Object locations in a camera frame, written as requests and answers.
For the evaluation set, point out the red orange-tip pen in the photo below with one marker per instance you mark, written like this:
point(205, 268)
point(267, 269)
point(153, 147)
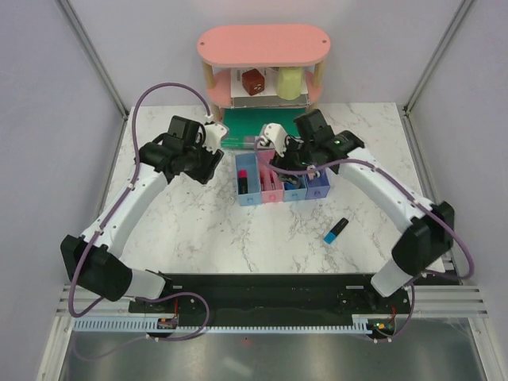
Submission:
point(264, 183)

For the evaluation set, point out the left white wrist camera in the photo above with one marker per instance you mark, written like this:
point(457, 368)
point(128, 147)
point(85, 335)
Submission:
point(215, 133)

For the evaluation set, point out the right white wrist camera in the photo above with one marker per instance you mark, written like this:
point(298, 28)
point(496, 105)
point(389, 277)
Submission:
point(274, 135)

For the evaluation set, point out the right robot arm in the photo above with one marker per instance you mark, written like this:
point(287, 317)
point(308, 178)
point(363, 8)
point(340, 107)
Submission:
point(425, 226)

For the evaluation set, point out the brown cube box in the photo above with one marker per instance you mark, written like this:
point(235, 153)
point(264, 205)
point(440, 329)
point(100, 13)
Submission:
point(253, 82)

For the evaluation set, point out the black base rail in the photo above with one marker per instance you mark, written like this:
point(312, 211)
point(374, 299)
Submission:
point(265, 298)

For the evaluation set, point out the green box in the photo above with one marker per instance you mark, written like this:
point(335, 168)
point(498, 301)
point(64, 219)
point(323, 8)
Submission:
point(245, 124)

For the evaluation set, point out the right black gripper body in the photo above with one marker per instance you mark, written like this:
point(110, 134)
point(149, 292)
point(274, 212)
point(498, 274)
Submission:
point(295, 155)

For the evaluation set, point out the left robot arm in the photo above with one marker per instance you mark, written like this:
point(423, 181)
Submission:
point(92, 259)

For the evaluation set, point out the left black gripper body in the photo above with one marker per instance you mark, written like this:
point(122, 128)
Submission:
point(200, 162)

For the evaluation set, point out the pink three-tier shelf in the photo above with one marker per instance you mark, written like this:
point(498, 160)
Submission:
point(255, 46)

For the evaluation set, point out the blue black highlighter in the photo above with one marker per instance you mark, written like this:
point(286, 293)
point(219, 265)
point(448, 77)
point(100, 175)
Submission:
point(335, 231)

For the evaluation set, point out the white cable duct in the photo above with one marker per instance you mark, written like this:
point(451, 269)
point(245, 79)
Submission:
point(155, 324)

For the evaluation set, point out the dark red pink pen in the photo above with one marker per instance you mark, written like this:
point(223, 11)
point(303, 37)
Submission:
point(274, 186)

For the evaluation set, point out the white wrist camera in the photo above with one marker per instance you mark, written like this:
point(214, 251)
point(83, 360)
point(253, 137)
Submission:
point(274, 135)
point(215, 133)

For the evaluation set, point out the blue grey eraser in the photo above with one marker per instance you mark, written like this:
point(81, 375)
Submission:
point(292, 186)

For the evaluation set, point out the pale yellow cup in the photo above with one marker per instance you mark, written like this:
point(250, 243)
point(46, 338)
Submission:
point(289, 82)

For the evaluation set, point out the pink black highlighter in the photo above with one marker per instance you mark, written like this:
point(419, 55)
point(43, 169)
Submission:
point(242, 181)

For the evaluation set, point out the four-compartment blue pink organizer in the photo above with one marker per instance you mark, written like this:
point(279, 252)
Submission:
point(257, 184)

